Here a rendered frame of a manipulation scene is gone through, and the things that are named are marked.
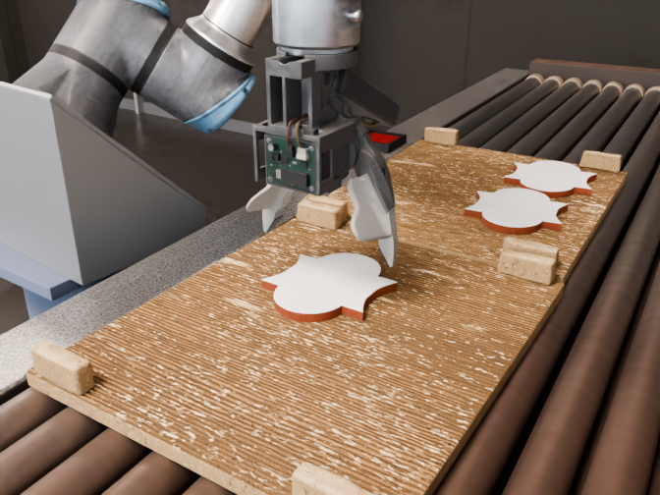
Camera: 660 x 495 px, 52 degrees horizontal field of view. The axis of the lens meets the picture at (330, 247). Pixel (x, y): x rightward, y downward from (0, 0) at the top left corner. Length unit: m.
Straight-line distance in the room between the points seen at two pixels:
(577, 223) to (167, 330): 0.54
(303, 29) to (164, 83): 0.48
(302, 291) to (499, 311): 0.20
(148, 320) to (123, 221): 0.26
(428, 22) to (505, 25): 0.43
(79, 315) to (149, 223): 0.23
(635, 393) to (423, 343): 0.18
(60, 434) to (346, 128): 0.34
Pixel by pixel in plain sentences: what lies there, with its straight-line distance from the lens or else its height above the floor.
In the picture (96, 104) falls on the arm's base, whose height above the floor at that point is 1.06.
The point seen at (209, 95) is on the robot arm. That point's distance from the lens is 1.02.
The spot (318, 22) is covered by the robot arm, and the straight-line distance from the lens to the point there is 0.57.
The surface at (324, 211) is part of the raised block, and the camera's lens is 0.84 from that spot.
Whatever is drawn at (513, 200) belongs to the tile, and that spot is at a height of 0.95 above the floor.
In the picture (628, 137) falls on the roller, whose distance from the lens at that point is 1.43.
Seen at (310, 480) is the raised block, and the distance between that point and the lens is 0.46.
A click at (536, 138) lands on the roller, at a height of 0.92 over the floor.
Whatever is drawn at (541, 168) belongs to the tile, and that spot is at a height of 0.95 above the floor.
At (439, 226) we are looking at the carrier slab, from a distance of 0.87.
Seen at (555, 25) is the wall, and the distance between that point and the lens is 3.58.
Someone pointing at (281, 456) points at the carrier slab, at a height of 0.94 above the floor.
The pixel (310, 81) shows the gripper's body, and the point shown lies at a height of 1.17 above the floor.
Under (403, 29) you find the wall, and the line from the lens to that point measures 3.91.
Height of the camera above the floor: 1.28
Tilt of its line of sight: 25 degrees down
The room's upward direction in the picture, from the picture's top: straight up
